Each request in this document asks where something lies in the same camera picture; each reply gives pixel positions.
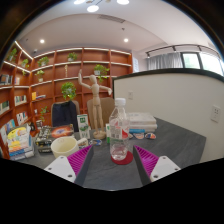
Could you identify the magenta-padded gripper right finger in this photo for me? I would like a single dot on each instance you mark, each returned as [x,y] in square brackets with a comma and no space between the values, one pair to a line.
[164,166]

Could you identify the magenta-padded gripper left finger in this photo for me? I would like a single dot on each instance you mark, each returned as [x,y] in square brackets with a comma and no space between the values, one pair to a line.
[60,166]

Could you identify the clear plastic water bottle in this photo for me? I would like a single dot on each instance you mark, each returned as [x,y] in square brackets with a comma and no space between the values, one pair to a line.
[119,133]

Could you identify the cream mug with red print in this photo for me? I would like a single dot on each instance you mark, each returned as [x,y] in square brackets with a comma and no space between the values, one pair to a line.
[63,148]

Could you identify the flat round red coaster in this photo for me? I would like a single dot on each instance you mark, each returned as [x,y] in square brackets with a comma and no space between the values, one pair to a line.
[128,159]

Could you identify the green and white drink carton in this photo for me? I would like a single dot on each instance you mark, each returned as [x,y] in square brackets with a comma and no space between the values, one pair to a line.
[83,126]

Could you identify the stack of colourful books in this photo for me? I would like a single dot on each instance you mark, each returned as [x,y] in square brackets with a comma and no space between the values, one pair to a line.
[18,143]

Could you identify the stack of white boxes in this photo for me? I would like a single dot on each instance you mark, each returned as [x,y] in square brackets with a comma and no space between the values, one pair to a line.
[143,120]

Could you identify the chair with dark jacket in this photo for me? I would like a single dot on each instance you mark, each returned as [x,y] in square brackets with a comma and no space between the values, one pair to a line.
[65,115]

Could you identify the wooden artist mannequin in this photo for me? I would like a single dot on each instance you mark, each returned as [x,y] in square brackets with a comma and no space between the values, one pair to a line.
[95,106]

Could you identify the tan chair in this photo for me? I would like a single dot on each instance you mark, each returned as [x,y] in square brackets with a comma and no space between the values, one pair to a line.
[107,110]

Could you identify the wooden shelf unit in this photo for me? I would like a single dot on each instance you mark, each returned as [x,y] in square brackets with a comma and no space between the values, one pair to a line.
[53,70]

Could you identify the grey curtain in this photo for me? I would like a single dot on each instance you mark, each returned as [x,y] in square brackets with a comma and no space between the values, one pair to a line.
[164,61]

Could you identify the window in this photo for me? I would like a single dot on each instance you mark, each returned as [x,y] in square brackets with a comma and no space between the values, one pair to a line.
[208,63]

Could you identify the ceiling air vent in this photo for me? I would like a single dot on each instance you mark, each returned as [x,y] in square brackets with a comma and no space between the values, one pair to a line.
[111,18]

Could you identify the group of ceiling lights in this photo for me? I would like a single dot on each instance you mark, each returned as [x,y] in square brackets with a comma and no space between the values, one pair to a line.
[92,8]

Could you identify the white wall socket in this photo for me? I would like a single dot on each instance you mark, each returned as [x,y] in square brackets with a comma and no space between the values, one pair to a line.
[215,113]

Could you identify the white wall switch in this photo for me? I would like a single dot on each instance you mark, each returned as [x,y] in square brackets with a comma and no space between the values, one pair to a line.
[130,95]

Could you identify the black track light rail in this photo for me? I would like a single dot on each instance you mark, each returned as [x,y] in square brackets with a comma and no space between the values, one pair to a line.
[173,47]

